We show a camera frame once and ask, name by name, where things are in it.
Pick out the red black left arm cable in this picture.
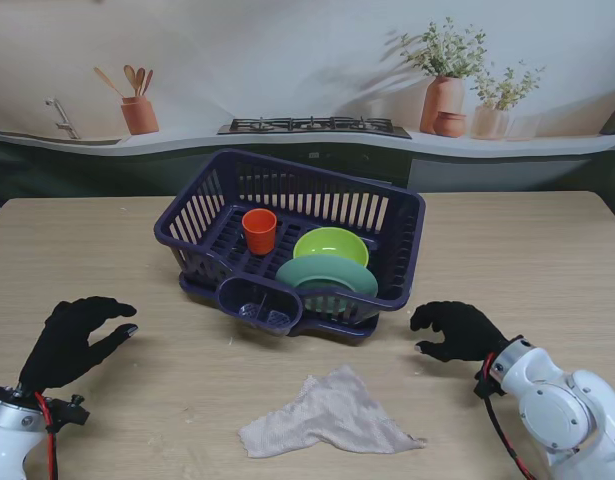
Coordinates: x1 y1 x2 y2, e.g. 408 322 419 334
34 392 58 480

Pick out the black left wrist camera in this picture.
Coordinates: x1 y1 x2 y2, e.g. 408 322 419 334
44 393 92 431

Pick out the grey wiping cloth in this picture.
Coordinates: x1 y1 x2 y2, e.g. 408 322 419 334
237 364 428 460

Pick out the lime green bowl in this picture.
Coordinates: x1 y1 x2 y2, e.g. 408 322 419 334
292 227 371 271

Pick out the red black arm cable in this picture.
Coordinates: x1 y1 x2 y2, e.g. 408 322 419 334
479 352 538 480
34 392 58 480

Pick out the teal plate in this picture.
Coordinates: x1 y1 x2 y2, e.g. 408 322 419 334
274 255 380 316

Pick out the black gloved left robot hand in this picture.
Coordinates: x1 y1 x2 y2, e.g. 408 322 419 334
17 296 139 392

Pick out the red black right arm cable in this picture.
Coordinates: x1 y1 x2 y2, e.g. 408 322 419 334
479 352 538 480

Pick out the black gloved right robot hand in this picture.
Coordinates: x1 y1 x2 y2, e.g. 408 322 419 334
409 300 511 365

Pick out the orange cup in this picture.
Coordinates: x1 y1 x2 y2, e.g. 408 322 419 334
241 208 279 256

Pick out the printed kitchen scene backdrop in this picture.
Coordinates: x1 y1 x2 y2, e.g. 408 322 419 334
0 0 615 201

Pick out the purple plastic dish rack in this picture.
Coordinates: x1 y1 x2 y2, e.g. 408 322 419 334
154 148 428 339

